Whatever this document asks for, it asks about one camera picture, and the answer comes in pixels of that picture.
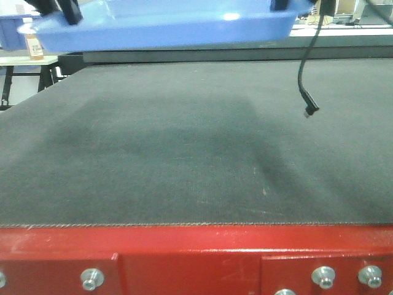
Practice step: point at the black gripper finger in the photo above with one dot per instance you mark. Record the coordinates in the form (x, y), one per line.
(279, 5)
(71, 11)

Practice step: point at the blue plastic tray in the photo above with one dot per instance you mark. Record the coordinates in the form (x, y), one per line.
(131, 25)

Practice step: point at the orange juice bottle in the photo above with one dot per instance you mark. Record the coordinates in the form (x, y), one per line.
(34, 47)

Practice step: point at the blue storage crate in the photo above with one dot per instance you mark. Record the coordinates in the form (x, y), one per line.
(11, 39)

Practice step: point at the white side table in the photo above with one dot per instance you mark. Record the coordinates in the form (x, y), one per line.
(47, 75)

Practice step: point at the white background desk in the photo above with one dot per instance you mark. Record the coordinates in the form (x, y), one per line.
(341, 30)

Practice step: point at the dark grey table mat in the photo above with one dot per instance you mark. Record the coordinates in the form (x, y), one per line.
(202, 143)

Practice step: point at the silver bolt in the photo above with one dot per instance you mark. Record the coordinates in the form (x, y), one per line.
(92, 279)
(323, 276)
(370, 276)

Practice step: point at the red metal table frame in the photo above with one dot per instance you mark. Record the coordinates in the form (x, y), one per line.
(193, 259)

